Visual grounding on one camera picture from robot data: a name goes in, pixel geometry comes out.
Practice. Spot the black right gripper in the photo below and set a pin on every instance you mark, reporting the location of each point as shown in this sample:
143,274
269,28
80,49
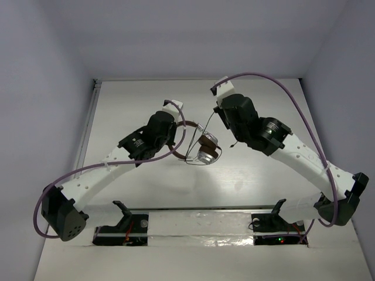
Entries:
222,114

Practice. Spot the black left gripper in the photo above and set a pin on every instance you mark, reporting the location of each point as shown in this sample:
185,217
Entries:
172,136

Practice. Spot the brown silver headphones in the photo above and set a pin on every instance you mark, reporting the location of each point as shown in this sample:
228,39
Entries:
207,153

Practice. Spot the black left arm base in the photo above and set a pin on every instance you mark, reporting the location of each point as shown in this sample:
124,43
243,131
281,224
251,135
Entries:
130,230

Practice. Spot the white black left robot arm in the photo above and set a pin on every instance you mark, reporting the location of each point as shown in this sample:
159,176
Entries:
62,206

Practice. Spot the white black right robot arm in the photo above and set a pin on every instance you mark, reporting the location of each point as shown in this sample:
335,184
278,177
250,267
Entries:
339,191

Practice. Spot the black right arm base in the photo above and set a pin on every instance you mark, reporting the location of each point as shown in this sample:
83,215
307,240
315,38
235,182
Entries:
270,229

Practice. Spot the white front cover panel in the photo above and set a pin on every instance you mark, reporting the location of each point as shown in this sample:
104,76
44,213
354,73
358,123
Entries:
332,254

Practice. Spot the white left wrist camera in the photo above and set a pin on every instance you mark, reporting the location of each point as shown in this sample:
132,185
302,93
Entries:
173,109

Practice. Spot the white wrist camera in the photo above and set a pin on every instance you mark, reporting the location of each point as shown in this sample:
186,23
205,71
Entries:
223,90
173,109

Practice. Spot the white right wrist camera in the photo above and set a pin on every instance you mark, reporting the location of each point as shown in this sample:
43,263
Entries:
223,90

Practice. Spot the aluminium rail left side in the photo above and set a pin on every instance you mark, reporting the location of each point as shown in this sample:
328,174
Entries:
87,126

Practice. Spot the aluminium rail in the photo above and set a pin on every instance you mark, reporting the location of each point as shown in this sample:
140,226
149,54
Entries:
249,207
87,126

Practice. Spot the aluminium rail front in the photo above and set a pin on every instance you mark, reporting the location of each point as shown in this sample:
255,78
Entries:
249,207

